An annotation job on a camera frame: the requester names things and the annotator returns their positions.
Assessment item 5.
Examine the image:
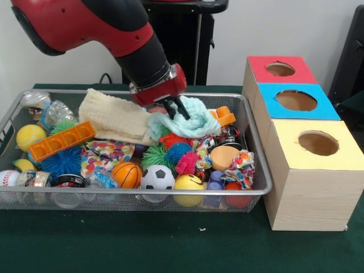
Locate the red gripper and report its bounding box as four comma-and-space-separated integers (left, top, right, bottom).
129, 64, 191, 120

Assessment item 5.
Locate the mint green knitted cloth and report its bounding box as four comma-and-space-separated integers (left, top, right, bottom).
146, 95, 222, 142

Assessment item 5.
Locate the cream cloth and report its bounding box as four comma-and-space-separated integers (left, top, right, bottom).
78, 88, 156, 146

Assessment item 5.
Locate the clear plastic bottle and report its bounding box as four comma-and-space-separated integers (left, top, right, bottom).
42, 100, 76, 129

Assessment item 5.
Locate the wooden box with three holes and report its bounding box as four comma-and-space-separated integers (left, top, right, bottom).
241, 55, 364, 231

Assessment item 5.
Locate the orange studded toy brick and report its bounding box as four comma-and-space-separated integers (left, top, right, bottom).
210, 105, 237, 126

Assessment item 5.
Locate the black and white soccer ball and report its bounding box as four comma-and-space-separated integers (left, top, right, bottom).
140, 164, 176, 191

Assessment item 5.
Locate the yellow smiley ball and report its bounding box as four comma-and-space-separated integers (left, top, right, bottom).
173, 173, 205, 208

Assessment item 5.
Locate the orange toy basketball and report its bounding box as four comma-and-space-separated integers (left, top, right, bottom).
110, 162, 143, 189

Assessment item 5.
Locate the colourful heart print cloth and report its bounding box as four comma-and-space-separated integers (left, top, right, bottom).
80, 139, 136, 179

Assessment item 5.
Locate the long orange hollow block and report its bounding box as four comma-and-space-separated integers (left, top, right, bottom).
28, 121, 97, 162

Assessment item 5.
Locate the plain yellow ball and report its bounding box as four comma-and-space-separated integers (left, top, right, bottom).
15, 124, 47, 153

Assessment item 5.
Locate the black chair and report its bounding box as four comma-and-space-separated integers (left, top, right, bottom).
326, 4, 364, 103

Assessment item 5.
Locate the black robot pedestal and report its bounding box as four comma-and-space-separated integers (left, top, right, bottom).
121, 0, 230, 86

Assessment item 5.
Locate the black cable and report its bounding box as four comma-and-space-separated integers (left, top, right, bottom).
98, 72, 114, 85

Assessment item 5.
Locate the shallow wire mesh bin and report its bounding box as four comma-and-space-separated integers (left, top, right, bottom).
0, 88, 273, 213

